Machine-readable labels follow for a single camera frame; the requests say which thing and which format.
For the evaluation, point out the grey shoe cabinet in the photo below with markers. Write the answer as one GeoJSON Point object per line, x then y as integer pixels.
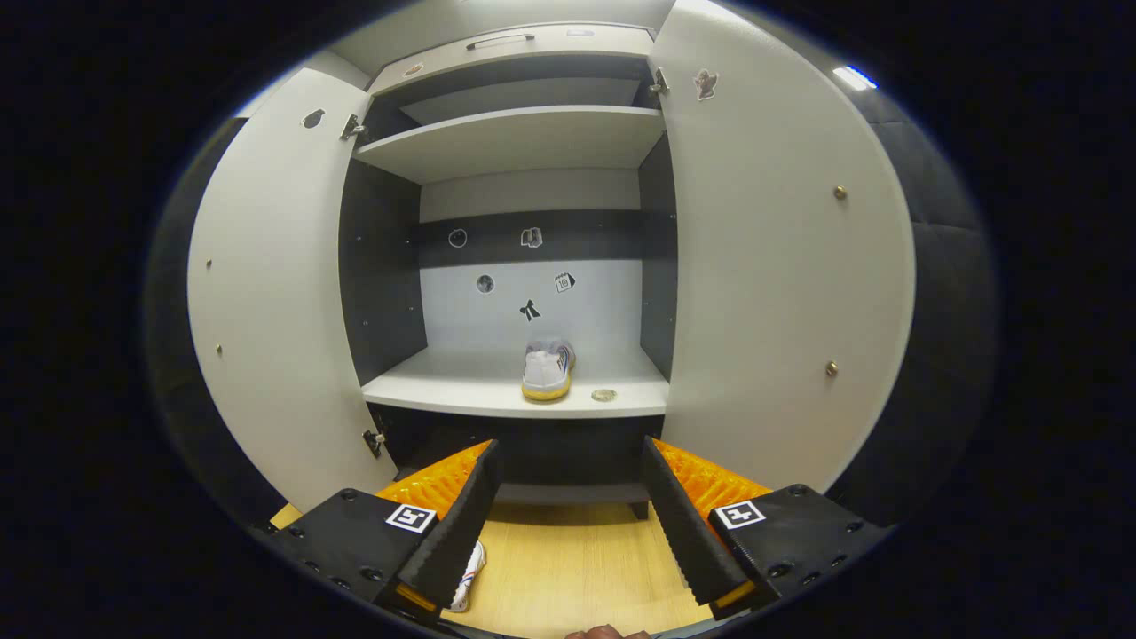
{"type": "Point", "coordinates": [515, 138]}

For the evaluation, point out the grey shoe cabinet door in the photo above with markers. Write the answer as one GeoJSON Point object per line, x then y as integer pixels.
{"type": "Point", "coordinates": [781, 266]}
{"type": "Point", "coordinates": [275, 293]}

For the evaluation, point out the grey cabinet drawer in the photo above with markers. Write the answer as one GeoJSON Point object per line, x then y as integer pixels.
{"type": "Point", "coordinates": [577, 53]}

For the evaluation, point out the black backdrop cloth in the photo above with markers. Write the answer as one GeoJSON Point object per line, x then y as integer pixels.
{"type": "Point", "coordinates": [941, 355]}

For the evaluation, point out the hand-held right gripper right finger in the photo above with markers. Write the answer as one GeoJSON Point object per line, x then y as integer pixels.
{"type": "Point", "coordinates": [683, 532]}

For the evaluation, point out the small ceiling light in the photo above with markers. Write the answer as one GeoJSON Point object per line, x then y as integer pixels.
{"type": "Point", "coordinates": [854, 78]}

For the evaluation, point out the white canvas shoe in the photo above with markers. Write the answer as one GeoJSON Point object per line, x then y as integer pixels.
{"type": "Point", "coordinates": [546, 368]}
{"type": "Point", "coordinates": [469, 577]}

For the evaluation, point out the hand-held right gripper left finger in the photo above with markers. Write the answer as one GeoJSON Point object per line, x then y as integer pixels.
{"type": "Point", "coordinates": [457, 532]}

